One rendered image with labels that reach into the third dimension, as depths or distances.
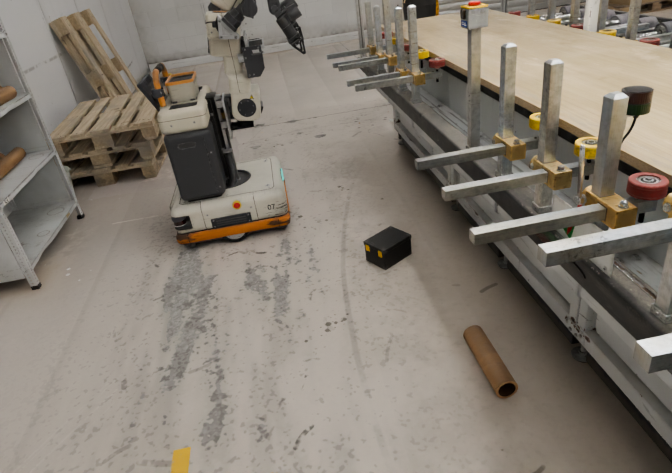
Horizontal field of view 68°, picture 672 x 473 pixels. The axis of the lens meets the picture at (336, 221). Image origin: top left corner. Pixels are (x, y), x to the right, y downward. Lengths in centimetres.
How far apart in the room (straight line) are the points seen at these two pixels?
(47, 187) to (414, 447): 302
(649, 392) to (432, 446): 68
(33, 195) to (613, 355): 353
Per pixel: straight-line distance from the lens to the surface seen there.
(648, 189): 130
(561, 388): 202
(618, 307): 131
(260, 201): 289
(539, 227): 122
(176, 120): 279
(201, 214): 294
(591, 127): 165
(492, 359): 197
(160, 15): 904
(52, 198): 399
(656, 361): 77
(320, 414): 193
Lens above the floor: 146
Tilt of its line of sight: 29 degrees down
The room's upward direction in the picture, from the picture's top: 8 degrees counter-clockwise
